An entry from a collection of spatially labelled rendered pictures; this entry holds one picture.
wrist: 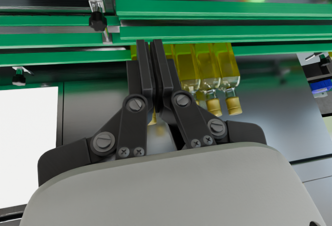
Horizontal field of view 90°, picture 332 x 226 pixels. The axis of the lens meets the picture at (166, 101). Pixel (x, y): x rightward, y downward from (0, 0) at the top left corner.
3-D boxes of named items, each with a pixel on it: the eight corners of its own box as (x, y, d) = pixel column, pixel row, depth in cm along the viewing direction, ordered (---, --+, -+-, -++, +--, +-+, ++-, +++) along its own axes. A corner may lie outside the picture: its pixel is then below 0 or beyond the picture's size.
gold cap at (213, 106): (204, 100, 43) (208, 116, 42) (218, 97, 42) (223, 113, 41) (206, 103, 47) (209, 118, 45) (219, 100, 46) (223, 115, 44)
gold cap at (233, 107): (240, 95, 44) (244, 111, 42) (235, 99, 47) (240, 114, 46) (226, 97, 44) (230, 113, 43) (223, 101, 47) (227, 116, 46)
